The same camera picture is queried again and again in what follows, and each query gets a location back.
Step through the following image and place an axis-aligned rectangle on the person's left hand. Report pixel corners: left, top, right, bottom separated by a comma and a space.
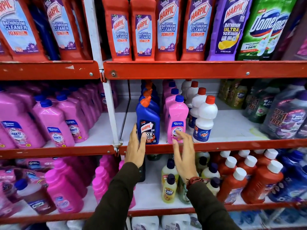
125, 124, 147, 168

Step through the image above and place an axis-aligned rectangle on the person's right hand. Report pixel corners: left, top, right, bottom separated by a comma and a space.
172, 130, 199, 183

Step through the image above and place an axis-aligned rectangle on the blue orange-capped cleaner bottle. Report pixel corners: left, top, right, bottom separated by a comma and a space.
139, 88, 161, 115
136, 96, 161, 145
141, 80, 159, 97

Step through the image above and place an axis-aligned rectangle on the person's right forearm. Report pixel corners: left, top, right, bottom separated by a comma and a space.
186, 181, 242, 230

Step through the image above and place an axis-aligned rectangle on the person's left forearm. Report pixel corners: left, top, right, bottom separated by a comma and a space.
83, 162, 142, 230

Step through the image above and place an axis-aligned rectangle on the yellow dark-capped bottle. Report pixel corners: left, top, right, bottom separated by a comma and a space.
162, 174, 177, 204
206, 177, 221, 197
201, 162, 221, 180
195, 152, 211, 171
161, 158, 179, 188

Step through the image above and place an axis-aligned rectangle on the pink blue-capped bottle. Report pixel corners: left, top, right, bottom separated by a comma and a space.
164, 88, 180, 119
162, 80, 177, 98
167, 95, 189, 144

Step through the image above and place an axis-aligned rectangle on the white red-capped bottle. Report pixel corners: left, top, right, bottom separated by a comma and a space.
181, 79, 192, 100
185, 80, 199, 108
192, 95, 218, 143
188, 87, 207, 129

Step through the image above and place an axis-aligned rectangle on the small pink pink-capped bottle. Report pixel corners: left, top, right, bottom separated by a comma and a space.
99, 155, 118, 180
92, 166, 109, 204

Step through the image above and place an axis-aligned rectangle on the green liquid clear bottle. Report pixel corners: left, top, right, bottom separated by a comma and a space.
177, 176, 191, 205

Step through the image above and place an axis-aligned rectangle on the red-edged metal shelf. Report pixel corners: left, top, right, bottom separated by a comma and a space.
0, 60, 101, 81
0, 154, 307, 225
103, 60, 307, 80
118, 94, 307, 155
0, 98, 130, 160

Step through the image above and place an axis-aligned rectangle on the magenta bottle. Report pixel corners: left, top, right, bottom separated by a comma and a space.
54, 156, 97, 191

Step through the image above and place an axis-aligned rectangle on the white plastic jug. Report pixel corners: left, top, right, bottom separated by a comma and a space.
131, 216, 160, 230
161, 214, 191, 230
46, 220, 85, 230

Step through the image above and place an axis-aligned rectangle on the olive green bottle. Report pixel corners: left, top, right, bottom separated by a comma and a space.
218, 79, 249, 110

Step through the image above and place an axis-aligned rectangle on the large group of pink bottles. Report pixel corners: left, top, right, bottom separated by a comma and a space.
0, 81, 119, 150

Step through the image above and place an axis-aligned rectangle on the row of red white-capped bottles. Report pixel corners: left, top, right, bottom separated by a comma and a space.
212, 149, 284, 205

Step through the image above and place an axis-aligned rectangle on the large pink pink-capped bottle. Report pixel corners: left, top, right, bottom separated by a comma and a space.
44, 160, 84, 214

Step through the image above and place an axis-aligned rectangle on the dark green liquid bottle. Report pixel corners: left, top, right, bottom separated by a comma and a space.
242, 80, 280, 124

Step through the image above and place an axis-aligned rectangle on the white metal shelf upright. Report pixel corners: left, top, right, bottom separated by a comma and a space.
82, 0, 123, 151

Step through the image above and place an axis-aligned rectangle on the small red cleaner bottle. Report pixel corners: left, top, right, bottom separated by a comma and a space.
102, 0, 132, 62
130, 0, 157, 62

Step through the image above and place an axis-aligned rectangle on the grey purple-label bottle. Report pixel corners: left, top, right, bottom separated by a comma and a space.
260, 84, 307, 140
295, 117, 307, 139

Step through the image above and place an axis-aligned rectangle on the large red cleaner bottle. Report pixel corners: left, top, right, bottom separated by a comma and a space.
180, 0, 217, 61
154, 0, 184, 61
40, 0, 93, 61
0, 0, 49, 62

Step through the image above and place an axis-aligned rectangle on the blue liquid bottle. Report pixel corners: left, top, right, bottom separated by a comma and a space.
268, 149, 307, 203

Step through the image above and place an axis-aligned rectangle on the brown liquid blue-capped bottle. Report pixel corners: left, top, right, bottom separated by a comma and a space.
14, 179, 57, 215

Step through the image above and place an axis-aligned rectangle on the purple cleaner bottle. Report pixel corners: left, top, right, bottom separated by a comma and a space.
206, 0, 254, 61

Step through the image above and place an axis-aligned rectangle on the green cleaner bottle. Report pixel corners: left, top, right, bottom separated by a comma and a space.
236, 0, 281, 61
266, 0, 298, 61

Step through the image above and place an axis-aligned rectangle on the pink refill pack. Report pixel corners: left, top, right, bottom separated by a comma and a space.
0, 165, 25, 219

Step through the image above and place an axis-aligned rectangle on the dark blue cleaner bottle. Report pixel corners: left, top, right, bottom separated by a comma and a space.
27, 0, 60, 61

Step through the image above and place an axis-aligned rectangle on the red beaded bracelet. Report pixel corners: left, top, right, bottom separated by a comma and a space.
186, 176, 205, 189

